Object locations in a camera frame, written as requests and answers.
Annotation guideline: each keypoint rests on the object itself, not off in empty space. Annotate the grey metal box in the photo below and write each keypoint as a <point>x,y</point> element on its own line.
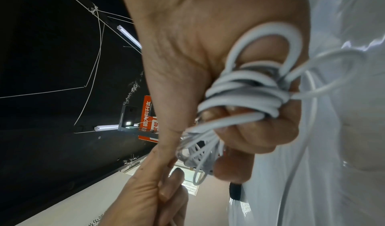
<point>128,115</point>

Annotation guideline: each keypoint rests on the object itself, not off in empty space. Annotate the small black object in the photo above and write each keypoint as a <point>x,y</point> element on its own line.
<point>235,191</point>

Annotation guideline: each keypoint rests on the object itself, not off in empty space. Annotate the person's right hand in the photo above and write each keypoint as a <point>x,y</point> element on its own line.
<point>186,30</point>

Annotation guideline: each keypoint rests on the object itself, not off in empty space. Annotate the white tube light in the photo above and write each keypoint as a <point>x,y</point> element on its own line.
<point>106,126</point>
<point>129,36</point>

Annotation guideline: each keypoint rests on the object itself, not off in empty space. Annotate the white shiny garment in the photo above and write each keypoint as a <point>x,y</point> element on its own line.
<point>340,137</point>

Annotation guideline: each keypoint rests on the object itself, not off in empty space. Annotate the orange sign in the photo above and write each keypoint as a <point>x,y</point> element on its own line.
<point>146,115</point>

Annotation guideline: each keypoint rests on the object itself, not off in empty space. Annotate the person's left hand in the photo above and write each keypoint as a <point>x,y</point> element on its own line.
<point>141,196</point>

